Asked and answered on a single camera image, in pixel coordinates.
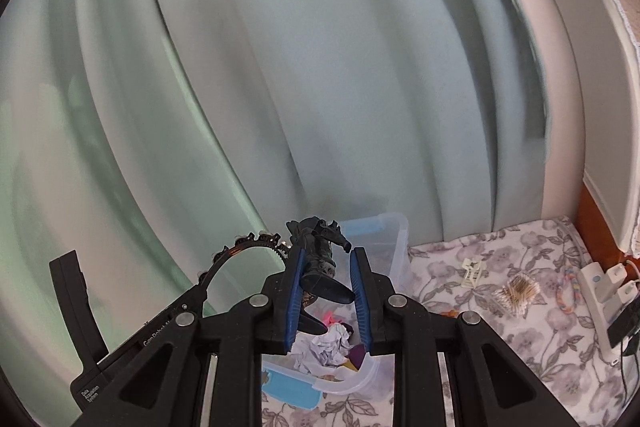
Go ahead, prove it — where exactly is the white plug adapter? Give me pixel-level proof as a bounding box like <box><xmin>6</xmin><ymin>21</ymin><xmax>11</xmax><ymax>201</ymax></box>
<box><xmin>617</xmin><ymin>284</ymin><xmax>640</xmax><ymax>313</ymax></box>
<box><xmin>597</xmin><ymin>264</ymin><xmax>628</xmax><ymax>303</ymax></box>

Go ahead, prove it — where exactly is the white paper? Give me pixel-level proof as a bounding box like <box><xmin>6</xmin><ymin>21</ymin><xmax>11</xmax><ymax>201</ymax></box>
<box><xmin>290</xmin><ymin>324</ymin><xmax>353</xmax><ymax>375</ymax></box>

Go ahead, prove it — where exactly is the rainbow hair tie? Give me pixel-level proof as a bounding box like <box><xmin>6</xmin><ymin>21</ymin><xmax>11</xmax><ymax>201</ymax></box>
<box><xmin>555</xmin><ymin>267</ymin><xmax>586</xmax><ymax>310</ymax></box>

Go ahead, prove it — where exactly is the brown wooden board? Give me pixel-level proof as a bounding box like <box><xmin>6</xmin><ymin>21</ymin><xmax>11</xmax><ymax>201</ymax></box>
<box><xmin>572</xmin><ymin>184</ymin><xmax>636</xmax><ymax>273</ymax></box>

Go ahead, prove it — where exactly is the black cable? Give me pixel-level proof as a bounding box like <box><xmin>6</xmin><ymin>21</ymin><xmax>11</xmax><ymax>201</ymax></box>
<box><xmin>617</xmin><ymin>337</ymin><xmax>638</xmax><ymax>400</ymax></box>

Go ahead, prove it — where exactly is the black toy figure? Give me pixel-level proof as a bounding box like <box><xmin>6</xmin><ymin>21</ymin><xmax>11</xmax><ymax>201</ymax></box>
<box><xmin>285</xmin><ymin>217</ymin><xmax>355</xmax><ymax>336</ymax></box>

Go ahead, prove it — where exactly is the light green curtain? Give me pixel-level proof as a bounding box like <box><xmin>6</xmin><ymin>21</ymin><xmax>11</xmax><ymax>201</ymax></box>
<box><xmin>0</xmin><ymin>0</ymin><xmax>551</xmax><ymax>343</ymax></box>

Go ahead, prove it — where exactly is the pack of cotton swabs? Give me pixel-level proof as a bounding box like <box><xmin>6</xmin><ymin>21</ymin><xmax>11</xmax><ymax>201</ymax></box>
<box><xmin>492</xmin><ymin>272</ymin><xmax>543</xmax><ymax>315</ymax></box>

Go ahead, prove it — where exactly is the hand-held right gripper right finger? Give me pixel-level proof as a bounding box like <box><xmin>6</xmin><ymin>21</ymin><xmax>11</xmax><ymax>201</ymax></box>
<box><xmin>349</xmin><ymin>247</ymin><xmax>571</xmax><ymax>427</ymax></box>

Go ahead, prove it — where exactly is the black plug adapter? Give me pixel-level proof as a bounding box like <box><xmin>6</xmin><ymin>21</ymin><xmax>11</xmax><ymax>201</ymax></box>
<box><xmin>606</xmin><ymin>304</ymin><xmax>640</xmax><ymax>348</ymax></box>

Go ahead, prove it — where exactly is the white hair claw clip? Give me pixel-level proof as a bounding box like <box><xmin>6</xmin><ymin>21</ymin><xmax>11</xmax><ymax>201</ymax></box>
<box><xmin>460</xmin><ymin>258</ymin><xmax>487</xmax><ymax>290</ymax></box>

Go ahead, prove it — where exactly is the white power strip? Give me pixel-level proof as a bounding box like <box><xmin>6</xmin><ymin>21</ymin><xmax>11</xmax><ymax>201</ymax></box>
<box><xmin>575</xmin><ymin>259</ymin><xmax>628</xmax><ymax>348</ymax></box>

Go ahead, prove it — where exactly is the clear plastic storage container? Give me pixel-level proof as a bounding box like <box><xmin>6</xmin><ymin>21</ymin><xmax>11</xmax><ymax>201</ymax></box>
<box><xmin>260</xmin><ymin>212</ymin><xmax>416</xmax><ymax>410</ymax></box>

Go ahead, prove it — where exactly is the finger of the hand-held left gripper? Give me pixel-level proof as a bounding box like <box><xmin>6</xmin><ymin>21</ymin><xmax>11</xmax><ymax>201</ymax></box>
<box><xmin>175</xmin><ymin>284</ymin><xmax>212</xmax><ymax>320</ymax></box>

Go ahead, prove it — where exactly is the black rhinestone headband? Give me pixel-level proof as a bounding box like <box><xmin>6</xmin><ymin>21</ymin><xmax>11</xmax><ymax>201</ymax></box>
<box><xmin>197</xmin><ymin>231</ymin><xmax>296</xmax><ymax>293</ymax></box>

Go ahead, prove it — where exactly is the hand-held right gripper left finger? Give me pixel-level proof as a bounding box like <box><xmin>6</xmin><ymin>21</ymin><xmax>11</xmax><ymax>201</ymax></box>
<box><xmin>67</xmin><ymin>247</ymin><xmax>308</xmax><ymax>427</ymax></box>

